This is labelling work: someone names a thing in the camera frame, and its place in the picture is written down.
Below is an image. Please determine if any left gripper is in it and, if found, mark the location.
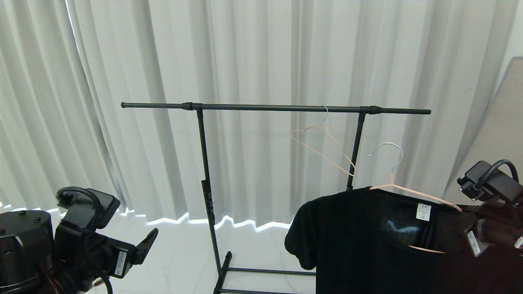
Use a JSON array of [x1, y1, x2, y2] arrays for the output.
[[55, 228, 159, 292]]

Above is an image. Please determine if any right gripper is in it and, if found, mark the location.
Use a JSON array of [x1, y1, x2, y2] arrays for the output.
[[465, 204, 523, 258]]

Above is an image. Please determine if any pink clothes hanger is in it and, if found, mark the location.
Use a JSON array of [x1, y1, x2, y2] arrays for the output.
[[291, 106, 357, 177], [368, 142, 463, 254]]

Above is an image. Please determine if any black T-shirt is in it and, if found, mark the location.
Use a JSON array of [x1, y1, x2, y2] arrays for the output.
[[285, 187, 523, 294]]

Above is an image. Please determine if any black clothes rack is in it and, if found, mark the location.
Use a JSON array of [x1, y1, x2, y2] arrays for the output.
[[121, 102, 431, 294]]

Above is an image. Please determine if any white curtain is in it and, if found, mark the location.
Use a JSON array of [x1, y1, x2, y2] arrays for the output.
[[0, 0, 519, 233]]

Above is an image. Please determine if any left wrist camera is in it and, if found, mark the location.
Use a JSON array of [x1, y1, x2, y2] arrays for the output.
[[55, 189, 121, 254]]

